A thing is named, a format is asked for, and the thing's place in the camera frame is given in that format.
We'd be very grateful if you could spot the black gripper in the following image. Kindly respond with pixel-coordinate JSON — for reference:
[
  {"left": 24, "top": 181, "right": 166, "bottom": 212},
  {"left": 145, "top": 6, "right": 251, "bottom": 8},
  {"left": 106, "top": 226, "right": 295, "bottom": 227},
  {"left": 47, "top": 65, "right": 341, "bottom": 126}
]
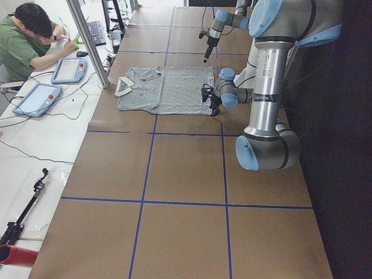
[
  {"left": 210, "top": 93, "right": 221, "bottom": 117},
  {"left": 203, "top": 37, "right": 217, "bottom": 63}
]

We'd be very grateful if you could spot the navy white striped polo shirt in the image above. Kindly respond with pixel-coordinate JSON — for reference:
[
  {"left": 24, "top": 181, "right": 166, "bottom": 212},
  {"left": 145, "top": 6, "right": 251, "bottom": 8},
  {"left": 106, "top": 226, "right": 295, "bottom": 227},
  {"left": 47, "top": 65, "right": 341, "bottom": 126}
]
[{"left": 115, "top": 66, "right": 214, "bottom": 116}]

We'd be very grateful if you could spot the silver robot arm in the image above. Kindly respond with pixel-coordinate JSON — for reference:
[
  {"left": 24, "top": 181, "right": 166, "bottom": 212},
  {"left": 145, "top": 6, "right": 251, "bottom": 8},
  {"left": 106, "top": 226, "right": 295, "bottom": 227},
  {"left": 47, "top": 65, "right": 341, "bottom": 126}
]
[
  {"left": 202, "top": 1, "right": 344, "bottom": 171},
  {"left": 199, "top": 1, "right": 255, "bottom": 63}
]

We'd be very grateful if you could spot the black keyboard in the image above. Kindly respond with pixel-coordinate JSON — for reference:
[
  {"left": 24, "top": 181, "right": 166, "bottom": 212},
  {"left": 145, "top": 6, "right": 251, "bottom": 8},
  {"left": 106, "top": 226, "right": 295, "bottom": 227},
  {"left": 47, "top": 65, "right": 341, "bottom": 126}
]
[{"left": 87, "top": 21, "right": 106, "bottom": 46}]

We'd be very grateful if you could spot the black computer mouse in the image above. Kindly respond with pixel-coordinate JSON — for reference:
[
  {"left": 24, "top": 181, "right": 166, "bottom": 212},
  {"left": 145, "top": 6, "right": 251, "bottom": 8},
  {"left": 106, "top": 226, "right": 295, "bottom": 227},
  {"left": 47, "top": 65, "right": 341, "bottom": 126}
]
[{"left": 76, "top": 51, "right": 88, "bottom": 58}]

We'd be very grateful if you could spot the upper blue teach pendant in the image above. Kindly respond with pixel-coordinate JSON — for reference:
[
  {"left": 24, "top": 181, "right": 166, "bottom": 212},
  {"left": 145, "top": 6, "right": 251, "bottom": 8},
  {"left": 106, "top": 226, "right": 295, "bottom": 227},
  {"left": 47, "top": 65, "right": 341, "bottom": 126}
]
[{"left": 51, "top": 58, "right": 87, "bottom": 84}]

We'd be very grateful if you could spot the blue teach pendant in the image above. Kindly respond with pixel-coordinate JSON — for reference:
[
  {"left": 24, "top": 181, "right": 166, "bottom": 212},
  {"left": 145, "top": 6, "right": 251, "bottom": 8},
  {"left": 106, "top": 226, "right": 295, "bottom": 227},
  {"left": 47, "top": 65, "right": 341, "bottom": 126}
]
[
  {"left": 12, "top": 83, "right": 62, "bottom": 117},
  {"left": 51, "top": 58, "right": 87, "bottom": 84}
]

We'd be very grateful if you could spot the lower blue teach pendant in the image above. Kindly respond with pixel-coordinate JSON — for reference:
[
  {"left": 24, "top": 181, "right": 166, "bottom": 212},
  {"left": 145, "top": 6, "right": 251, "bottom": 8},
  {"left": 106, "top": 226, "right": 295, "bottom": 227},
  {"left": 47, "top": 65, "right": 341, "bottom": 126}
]
[{"left": 12, "top": 83, "right": 62, "bottom": 117}]

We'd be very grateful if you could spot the person in green shirt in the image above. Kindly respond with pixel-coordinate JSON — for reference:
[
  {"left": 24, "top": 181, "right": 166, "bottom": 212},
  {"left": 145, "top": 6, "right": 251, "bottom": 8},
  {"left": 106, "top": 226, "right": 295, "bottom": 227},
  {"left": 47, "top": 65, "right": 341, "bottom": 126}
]
[{"left": 1, "top": 2, "right": 76, "bottom": 84}]

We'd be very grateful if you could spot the black tripod selfie stick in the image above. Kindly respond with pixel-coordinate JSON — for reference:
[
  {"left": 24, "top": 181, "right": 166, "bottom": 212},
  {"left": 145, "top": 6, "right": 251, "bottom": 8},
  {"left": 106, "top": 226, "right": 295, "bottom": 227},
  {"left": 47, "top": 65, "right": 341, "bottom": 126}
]
[{"left": 1, "top": 168, "right": 49, "bottom": 246}]

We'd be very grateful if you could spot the red cylinder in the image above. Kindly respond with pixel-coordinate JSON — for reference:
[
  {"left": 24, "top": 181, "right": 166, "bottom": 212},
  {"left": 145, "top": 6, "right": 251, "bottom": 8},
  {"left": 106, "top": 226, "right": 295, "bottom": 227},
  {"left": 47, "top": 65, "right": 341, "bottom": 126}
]
[{"left": 1, "top": 244, "right": 38, "bottom": 267}]

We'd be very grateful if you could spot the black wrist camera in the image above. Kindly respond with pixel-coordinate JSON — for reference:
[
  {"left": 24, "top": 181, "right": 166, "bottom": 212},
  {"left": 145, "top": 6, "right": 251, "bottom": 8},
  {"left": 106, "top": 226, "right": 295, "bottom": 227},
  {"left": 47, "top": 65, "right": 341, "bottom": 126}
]
[
  {"left": 201, "top": 84, "right": 214, "bottom": 102},
  {"left": 198, "top": 30, "right": 210, "bottom": 40}
]

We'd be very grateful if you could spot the black cable on table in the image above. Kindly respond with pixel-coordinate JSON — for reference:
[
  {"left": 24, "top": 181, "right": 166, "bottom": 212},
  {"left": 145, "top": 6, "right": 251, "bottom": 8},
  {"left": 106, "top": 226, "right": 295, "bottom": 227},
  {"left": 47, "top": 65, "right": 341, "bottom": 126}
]
[{"left": 0, "top": 72, "right": 96, "bottom": 166}]

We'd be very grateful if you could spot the aluminium frame post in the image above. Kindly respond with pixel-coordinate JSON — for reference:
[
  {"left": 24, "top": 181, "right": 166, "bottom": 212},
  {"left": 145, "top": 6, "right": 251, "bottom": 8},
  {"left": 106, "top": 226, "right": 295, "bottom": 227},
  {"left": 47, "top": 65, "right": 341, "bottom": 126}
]
[{"left": 66, "top": 0, "right": 110, "bottom": 88}]

